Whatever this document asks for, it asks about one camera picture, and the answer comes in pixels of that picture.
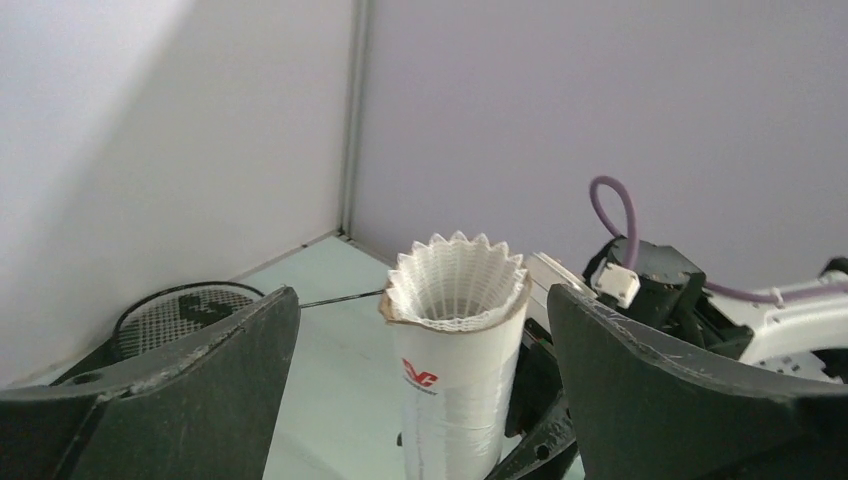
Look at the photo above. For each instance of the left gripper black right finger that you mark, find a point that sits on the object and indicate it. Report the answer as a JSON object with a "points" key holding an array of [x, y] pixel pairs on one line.
{"points": [[646, 405]]}

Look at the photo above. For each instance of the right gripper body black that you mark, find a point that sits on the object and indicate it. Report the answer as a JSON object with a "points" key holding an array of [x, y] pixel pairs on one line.
{"points": [[538, 414]]}

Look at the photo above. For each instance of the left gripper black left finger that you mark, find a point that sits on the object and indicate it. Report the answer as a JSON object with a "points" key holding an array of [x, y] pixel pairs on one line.
{"points": [[202, 407]]}

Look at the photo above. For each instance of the white shuttlecock tube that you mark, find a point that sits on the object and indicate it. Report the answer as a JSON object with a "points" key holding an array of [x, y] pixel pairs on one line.
{"points": [[456, 391]]}

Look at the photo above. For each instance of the badminton racket black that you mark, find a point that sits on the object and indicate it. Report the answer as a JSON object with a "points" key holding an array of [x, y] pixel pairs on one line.
{"points": [[171, 314]]}

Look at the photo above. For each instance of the black racket bag crossway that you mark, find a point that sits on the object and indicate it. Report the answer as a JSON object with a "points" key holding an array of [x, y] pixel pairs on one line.
{"points": [[92, 368]]}

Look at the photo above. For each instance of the shuttlecock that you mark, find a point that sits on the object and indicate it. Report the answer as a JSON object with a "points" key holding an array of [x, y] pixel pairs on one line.
{"points": [[455, 284]]}

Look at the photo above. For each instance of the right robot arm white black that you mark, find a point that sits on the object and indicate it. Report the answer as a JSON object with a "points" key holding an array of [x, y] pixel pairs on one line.
{"points": [[800, 330]]}

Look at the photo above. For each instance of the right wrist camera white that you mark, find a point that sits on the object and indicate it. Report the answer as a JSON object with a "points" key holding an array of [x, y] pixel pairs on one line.
{"points": [[619, 283]]}

